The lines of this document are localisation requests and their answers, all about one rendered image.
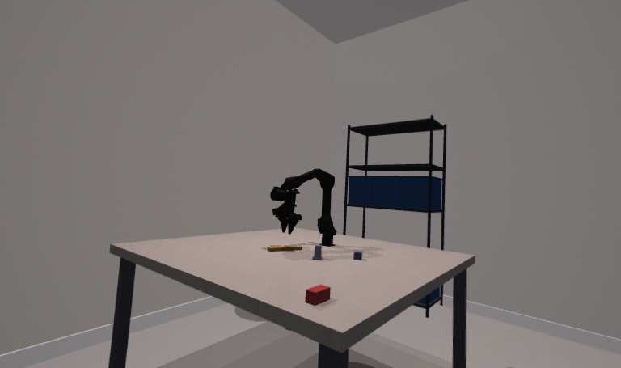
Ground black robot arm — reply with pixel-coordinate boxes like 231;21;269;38
270;169;337;247

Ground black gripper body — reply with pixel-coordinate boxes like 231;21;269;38
276;201;302;221

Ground red block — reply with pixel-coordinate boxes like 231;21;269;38
305;285;330;306

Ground orange bar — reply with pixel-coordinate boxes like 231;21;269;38
268;245;302;252

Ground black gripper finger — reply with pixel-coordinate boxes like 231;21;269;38
277;218;289;232
286;219;299;234

